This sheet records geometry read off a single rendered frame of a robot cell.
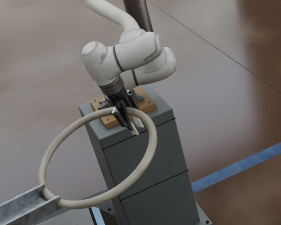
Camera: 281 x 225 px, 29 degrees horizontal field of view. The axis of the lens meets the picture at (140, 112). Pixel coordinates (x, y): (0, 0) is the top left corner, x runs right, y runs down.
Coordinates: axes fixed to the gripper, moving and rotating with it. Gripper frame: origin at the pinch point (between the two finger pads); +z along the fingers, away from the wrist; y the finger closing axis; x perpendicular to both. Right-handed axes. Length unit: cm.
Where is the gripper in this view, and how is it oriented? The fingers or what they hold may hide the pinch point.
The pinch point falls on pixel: (135, 125)
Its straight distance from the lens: 217.9
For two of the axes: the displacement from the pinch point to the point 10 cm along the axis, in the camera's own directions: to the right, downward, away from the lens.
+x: 7.7, 1.0, -6.2
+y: -5.0, 7.1, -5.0
